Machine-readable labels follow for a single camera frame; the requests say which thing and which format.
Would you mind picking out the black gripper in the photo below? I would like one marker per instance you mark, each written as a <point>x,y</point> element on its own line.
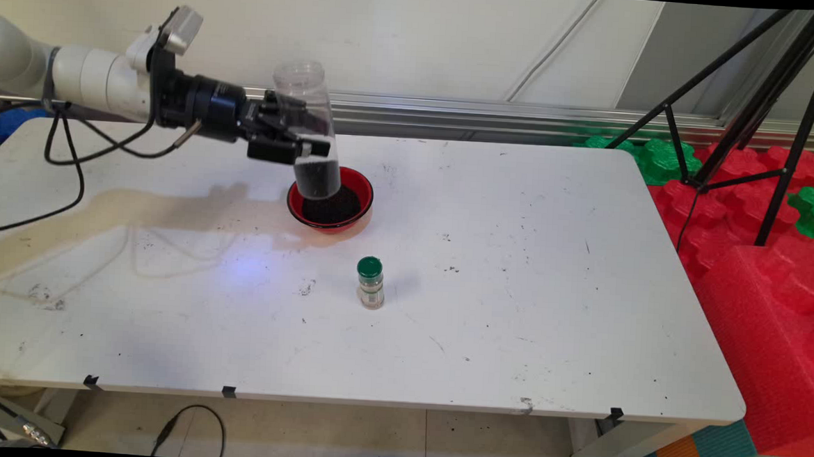
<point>218,107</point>

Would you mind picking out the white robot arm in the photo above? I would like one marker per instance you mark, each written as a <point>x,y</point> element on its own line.
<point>87,79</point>

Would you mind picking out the red bowl with black rim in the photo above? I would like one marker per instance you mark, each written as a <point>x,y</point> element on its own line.
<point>362,183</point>

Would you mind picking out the black seeds pile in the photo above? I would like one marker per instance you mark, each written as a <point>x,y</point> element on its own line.
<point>347,208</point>

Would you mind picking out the spice bottle with green cap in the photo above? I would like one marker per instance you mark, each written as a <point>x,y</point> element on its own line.
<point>370,289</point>

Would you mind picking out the blue foam block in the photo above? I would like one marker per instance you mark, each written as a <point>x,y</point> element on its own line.
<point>15,124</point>

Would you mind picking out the black table edge clip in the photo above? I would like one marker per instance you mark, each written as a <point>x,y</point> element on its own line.
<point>617,413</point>
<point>91,382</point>
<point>229,392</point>

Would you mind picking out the green foam block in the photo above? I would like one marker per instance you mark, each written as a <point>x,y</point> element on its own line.
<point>596,142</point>
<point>813,211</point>
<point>651,165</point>

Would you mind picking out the red foam tile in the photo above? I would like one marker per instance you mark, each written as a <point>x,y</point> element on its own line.
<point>738,166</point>
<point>700,209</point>

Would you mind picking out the grey table leg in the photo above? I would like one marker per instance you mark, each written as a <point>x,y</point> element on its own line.
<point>611,452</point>

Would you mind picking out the black tripod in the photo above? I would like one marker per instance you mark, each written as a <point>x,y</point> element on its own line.
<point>791,165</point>

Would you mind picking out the teal foam mat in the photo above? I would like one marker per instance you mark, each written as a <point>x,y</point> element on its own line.
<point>723,447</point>

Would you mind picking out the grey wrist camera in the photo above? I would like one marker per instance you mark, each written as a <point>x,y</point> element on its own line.
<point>179,32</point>

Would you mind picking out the aluminium rail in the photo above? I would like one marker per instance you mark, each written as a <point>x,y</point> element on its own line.
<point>524,116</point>

